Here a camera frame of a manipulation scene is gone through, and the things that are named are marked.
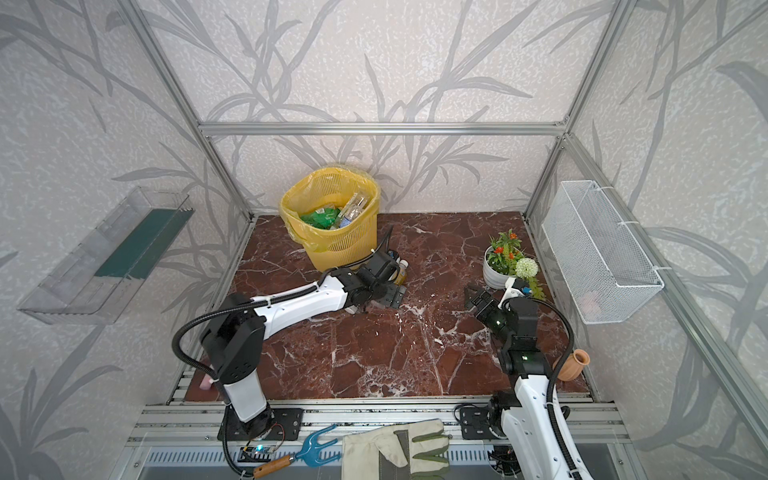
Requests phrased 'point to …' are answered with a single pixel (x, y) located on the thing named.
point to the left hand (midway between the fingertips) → (395, 281)
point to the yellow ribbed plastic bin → (341, 257)
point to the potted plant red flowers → (505, 258)
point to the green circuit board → (257, 453)
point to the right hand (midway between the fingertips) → (474, 286)
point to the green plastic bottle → (322, 218)
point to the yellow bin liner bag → (327, 187)
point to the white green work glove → (412, 451)
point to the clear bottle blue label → (344, 222)
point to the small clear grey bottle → (353, 207)
